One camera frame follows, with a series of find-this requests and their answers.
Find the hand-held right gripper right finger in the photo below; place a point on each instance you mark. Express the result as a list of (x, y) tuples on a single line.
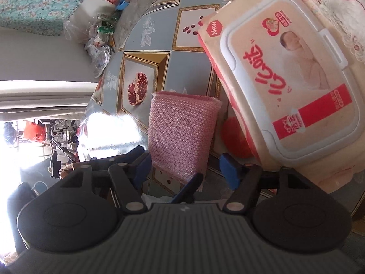
[(231, 171)]

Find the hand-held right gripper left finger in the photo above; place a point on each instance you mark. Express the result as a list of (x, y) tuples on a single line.
[(144, 167)]

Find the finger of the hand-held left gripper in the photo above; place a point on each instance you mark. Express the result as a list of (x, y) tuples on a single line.
[(188, 188), (128, 155)]

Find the pink mesh sponge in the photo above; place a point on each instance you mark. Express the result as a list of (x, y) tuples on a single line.
[(176, 131)]

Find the wheelchair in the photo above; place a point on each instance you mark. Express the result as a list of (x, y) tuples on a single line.
[(58, 137)]

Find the black clamp holder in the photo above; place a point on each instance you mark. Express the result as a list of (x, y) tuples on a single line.
[(54, 162)]

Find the orange bag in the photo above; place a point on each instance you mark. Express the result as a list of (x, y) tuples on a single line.
[(34, 131)]

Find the beige curtain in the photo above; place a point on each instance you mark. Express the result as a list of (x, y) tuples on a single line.
[(42, 97)]

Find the clear plastic bag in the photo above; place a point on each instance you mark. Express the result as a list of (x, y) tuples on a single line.
[(94, 50)]

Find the wet wipes pack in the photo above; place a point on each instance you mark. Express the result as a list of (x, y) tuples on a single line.
[(285, 62)]

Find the blue hanging clothes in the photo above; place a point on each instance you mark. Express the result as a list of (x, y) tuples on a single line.
[(8, 130)]

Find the fruit print tablecloth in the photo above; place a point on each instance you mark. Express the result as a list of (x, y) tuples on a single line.
[(159, 34)]

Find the green bottle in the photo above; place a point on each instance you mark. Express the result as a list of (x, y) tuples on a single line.
[(106, 29)]

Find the blue cup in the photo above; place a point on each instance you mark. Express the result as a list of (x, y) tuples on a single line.
[(122, 3)]

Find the teal floral wall cloth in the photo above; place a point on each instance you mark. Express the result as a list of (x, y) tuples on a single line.
[(34, 2)]

